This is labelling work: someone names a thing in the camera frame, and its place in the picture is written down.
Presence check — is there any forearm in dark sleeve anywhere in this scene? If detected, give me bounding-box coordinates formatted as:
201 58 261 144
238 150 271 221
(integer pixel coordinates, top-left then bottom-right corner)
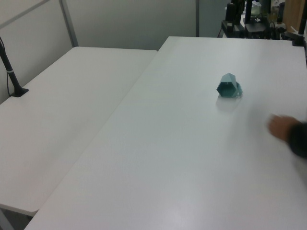
286 119 307 159

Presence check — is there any thin black cable on pole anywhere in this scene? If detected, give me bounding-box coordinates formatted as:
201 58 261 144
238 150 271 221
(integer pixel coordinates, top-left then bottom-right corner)
6 71 12 96

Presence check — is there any grey metal corner post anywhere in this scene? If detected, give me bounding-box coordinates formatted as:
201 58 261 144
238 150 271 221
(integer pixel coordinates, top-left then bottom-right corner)
194 0 201 37

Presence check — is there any black clamp mount with pole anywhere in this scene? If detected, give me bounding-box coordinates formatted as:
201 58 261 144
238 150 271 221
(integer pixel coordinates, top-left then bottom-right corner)
282 18 307 47

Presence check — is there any black pole stand with base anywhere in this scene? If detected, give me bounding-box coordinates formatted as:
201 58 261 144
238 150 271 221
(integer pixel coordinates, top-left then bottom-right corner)
0 35 29 98

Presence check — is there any black cylinder device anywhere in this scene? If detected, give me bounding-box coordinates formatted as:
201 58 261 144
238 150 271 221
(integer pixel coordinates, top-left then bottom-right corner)
225 2 237 21

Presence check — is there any teal hexagonal cup with handle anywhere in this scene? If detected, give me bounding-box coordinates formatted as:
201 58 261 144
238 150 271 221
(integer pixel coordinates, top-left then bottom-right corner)
216 73 243 99

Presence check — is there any person's bare hand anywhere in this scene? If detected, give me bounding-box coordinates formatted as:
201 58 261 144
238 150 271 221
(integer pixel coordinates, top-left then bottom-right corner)
266 114 298 145

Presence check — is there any wooden board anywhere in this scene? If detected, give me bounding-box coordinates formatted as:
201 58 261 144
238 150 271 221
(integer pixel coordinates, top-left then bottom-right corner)
283 0 304 33

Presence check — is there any black monitor stand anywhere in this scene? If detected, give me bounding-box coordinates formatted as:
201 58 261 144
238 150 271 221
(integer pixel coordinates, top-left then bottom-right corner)
244 0 267 33

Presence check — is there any grey metal partition post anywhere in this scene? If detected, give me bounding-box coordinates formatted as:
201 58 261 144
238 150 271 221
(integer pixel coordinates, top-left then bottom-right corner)
59 0 79 47

